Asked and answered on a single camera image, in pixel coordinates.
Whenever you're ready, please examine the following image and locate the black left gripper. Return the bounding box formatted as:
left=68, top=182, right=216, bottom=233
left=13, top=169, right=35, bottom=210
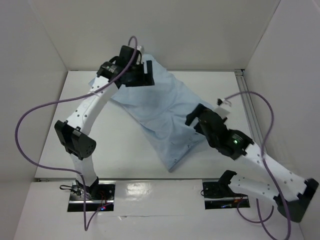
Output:
left=125, top=61, right=155, bottom=88

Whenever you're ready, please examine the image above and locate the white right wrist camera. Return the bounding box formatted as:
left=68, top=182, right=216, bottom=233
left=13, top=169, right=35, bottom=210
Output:
left=213, top=98, right=232, bottom=123

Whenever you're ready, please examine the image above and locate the aluminium frame rail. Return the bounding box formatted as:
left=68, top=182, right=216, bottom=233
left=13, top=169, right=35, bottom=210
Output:
left=234, top=69, right=263, bottom=147

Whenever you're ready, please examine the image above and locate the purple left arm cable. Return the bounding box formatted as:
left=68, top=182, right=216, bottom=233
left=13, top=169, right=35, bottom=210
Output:
left=14, top=36, right=140, bottom=231

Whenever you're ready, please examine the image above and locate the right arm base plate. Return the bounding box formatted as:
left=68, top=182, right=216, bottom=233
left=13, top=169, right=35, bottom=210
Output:
left=200, top=180, right=250, bottom=210

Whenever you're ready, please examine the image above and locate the light blue pillowcase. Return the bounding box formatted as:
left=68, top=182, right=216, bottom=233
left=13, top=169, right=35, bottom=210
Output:
left=111, top=54, right=214, bottom=172

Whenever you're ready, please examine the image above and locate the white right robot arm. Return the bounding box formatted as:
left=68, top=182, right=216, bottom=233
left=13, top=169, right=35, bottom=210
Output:
left=185, top=103, right=319, bottom=223

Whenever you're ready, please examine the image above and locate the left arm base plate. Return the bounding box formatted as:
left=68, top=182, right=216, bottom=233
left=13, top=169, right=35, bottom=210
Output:
left=59, top=180, right=116, bottom=212

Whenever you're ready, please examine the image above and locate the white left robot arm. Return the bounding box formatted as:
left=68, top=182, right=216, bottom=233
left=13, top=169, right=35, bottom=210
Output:
left=54, top=45, right=155, bottom=200

